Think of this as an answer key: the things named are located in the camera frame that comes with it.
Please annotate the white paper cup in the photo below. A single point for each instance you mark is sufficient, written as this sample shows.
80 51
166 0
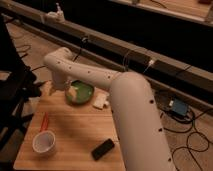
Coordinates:
44 143

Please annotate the green bowl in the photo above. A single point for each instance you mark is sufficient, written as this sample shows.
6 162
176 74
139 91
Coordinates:
84 93

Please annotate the black rectangular remote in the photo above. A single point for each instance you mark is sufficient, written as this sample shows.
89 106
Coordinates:
102 149

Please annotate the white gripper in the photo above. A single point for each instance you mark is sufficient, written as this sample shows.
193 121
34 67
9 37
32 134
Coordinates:
59 82

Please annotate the white cloth piece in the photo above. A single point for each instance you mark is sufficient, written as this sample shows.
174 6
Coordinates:
101 101

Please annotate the blue power box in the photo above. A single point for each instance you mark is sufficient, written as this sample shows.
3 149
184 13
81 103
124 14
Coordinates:
178 107

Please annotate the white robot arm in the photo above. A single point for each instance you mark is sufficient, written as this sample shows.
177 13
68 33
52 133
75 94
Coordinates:
143 142

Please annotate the white object on rail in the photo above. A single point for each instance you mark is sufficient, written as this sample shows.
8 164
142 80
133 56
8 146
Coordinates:
58 15

